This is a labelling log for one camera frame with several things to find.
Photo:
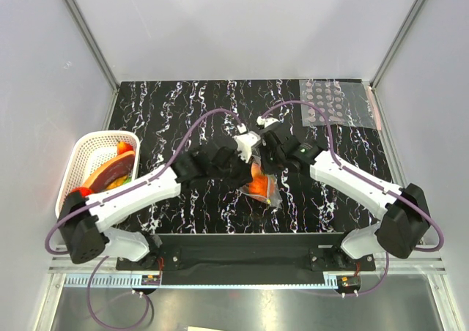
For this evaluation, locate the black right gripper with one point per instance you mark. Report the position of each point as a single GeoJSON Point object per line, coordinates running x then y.
{"type": "Point", "coordinates": [263, 150]}

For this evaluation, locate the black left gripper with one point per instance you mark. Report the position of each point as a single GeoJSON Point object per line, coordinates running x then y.
{"type": "Point", "coordinates": [245, 175]}

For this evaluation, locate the clear zip bag blue zipper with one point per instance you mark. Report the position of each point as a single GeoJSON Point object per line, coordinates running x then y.
{"type": "Point", "coordinates": [274, 198]}

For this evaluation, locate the orange pumpkin toy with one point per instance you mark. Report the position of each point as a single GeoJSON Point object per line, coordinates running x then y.
{"type": "Point", "coordinates": [259, 186]}

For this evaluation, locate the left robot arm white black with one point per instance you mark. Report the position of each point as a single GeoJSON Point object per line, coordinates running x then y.
{"type": "Point", "coordinates": [86, 224]}

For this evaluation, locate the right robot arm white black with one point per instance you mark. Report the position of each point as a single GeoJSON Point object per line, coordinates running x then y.
{"type": "Point", "coordinates": [401, 212]}

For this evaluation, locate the clear bags pink dots stack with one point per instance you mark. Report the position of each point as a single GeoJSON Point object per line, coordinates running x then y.
{"type": "Point", "coordinates": [341, 102]}

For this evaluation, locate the green vegetable toy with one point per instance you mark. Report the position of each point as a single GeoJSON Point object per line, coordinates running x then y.
{"type": "Point", "coordinates": [127, 180]}

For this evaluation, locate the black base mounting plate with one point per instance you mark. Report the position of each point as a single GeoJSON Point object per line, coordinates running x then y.
{"type": "Point", "coordinates": [258, 259]}

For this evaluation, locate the red pepper toy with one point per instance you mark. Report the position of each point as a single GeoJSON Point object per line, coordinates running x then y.
{"type": "Point", "coordinates": [123, 147]}

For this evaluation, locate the yellow orange fruit toy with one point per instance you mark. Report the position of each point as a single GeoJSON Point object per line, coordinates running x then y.
{"type": "Point", "coordinates": [116, 183]}

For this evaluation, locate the white plastic basket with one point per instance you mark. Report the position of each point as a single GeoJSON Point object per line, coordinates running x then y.
{"type": "Point", "coordinates": [89, 153]}

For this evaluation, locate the left connector board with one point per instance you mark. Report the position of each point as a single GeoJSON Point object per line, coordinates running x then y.
{"type": "Point", "coordinates": [151, 279]}

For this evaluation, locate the connector board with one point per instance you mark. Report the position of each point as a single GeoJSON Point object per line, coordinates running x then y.
{"type": "Point", "coordinates": [151, 279]}
{"type": "Point", "coordinates": [349, 283]}

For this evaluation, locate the red tomato toy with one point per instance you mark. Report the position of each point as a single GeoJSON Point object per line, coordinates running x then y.
{"type": "Point", "coordinates": [84, 191]}

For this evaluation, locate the right connector board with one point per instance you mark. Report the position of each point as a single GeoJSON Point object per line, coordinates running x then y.
{"type": "Point", "coordinates": [349, 283]}

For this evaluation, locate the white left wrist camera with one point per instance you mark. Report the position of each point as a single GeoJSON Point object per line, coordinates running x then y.
{"type": "Point", "coordinates": [246, 144]}

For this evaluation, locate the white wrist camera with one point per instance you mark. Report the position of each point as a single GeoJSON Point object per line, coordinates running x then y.
{"type": "Point", "coordinates": [265, 122]}
{"type": "Point", "coordinates": [246, 144]}

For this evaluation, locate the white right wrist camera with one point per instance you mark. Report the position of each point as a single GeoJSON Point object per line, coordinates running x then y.
{"type": "Point", "coordinates": [265, 122]}

